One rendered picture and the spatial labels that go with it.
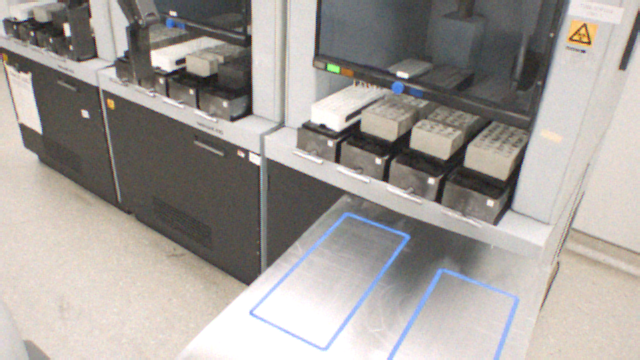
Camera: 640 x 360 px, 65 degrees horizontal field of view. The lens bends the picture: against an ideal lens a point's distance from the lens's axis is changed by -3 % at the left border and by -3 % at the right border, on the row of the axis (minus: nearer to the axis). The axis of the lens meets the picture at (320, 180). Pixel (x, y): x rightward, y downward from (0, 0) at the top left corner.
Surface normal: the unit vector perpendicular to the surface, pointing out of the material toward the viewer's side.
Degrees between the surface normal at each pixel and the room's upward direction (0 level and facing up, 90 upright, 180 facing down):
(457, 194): 90
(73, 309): 0
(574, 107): 90
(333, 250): 0
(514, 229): 0
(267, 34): 90
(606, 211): 90
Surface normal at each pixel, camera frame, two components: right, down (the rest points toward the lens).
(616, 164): -0.58, 0.40
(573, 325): 0.05, -0.85
